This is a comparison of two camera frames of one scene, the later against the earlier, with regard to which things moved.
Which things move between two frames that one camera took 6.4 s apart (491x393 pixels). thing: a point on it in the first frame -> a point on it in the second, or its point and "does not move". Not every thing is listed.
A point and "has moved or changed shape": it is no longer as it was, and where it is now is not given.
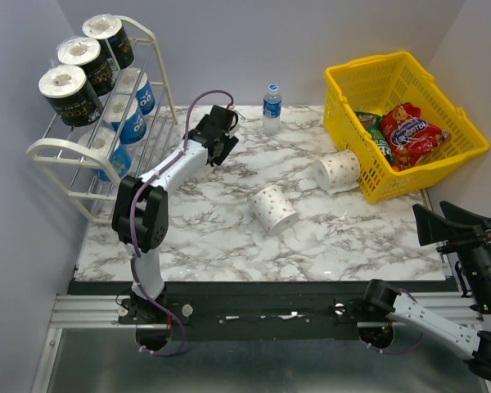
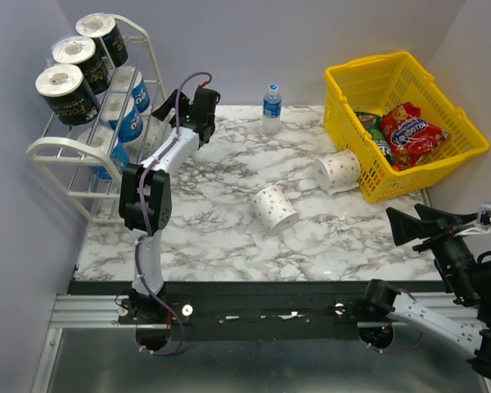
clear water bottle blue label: x=272 y=109 does not move
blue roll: x=134 y=127 does not move
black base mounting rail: x=241 y=310 does not move
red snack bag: x=407 y=137 does not move
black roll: x=87 y=53 -> x=64 y=89
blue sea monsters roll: x=127 y=84 has moved or changed shape
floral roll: x=273 y=210 does not move
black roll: x=114 y=46 has moved or changed shape
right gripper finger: x=434 y=228 -> x=406 y=228
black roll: x=66 y=88 does not move
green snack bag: x=371 y=123 does not move
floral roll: x=337 y=172 does not move
